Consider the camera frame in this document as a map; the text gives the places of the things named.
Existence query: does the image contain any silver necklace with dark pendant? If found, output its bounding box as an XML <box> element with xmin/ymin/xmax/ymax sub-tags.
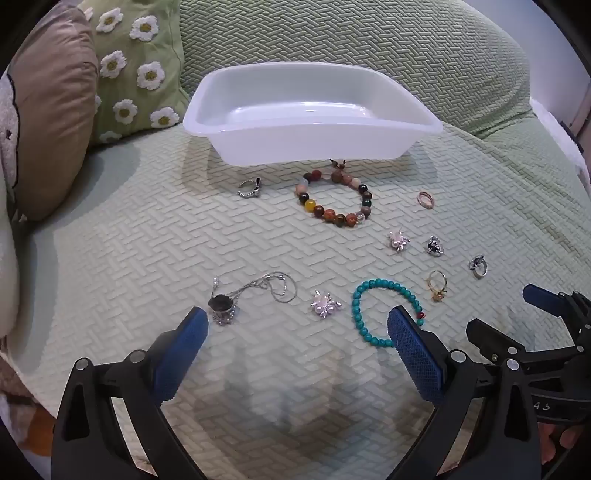
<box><xmin>208</xmin><ymin>271</ymin><xmax>297</xmax><ymax>326</ymax></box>

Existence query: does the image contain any brown pillow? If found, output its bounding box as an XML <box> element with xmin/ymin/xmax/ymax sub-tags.
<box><xmin>9</xmin><ymin>4</ymin><xmax>100</xmax><ymax>223</ymax></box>

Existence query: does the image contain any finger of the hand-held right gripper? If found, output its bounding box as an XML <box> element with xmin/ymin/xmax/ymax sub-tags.
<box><xmin>523</xmin><ymin>284</ymin><xmax>591</xmax><ymax>333</ymax></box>
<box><xmin>465</xmin><ymin>318</ymin><xmax>536</xmax><ymax>366</ymax></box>

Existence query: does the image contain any brown and white plush cloth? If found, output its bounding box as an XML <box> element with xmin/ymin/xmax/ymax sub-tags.
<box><xmin>0</xmin><ymin>348</ymin><xmax>57</xmax><ymax>455</ymax></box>

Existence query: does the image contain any turquoise bead bracelet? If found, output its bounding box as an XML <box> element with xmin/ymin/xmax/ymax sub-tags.
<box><xmin>352</xmin><ymin>278</ymin><xmax>426</xmax><ymax>349</ymax></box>

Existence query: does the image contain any multicolour bead bracelet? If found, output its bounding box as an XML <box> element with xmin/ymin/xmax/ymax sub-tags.
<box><xmin>295</xmin><ymin>158</ymin><xmax>374</xmax><ymax>227</ymax></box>

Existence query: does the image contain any person's right hand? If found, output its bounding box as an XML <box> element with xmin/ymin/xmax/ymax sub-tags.
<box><xmin>538</xmin><ymin>421</ymin><xmax>586</xmax><ymax>464</ymax></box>

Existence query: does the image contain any pearl flower brooch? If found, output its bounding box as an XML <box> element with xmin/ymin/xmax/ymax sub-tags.
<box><xmin>388</xmin><ymin>230</ymin><xmax>413</xmax><ymax>253</ymax></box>
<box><xmin>311</xmin><ymin>290</ymin><xmax>343</xmax><ymax>320</ymax></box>

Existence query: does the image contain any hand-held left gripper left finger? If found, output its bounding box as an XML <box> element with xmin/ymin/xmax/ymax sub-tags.
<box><xmin>51</xmin><ymin>307</ymin><xmax>209</xmax><ymax>480</ymax></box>

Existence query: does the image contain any green daisy pillow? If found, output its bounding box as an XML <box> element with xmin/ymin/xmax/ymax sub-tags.
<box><xmin>76</xmin><ymin>0</ymin><xmax>191</xmax><ymax>147</ymax></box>

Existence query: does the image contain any white plastic tub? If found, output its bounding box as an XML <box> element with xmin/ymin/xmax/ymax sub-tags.
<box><xmin>183</xmin><ymin>61</ymin><xmax>444</xmax><ymax>167</ymax></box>

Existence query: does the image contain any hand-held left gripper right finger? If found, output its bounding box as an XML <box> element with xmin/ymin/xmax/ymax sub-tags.
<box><xmin>387</xmin><ymin>305</ymin><xmax>541</xmax><ymax>480</ymax></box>

